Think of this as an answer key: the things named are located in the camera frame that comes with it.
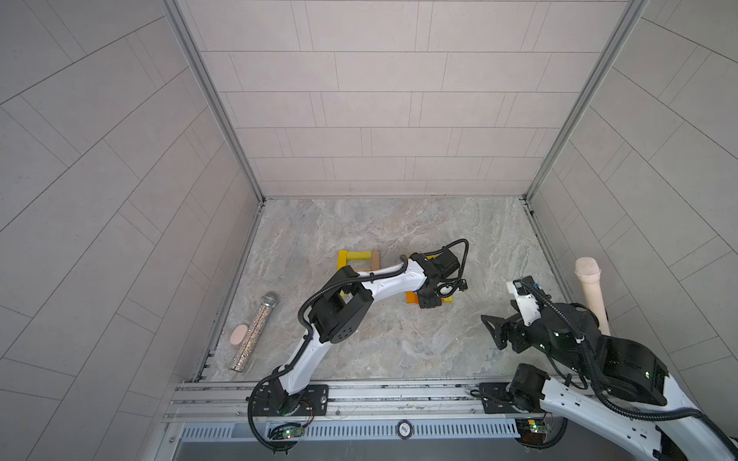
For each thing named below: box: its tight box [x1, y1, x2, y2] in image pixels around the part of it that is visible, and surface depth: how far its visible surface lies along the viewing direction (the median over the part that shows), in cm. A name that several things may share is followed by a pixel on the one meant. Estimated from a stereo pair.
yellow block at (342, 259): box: [336, 249, 349, 271], surface depth 100 cm
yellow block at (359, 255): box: [346, 250, 372, 261], surface depth 101 cm
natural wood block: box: [370, 249, 382, 271], surface depth 100 cm
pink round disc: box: [229, 324, 249, 345], surface depth 82 cm
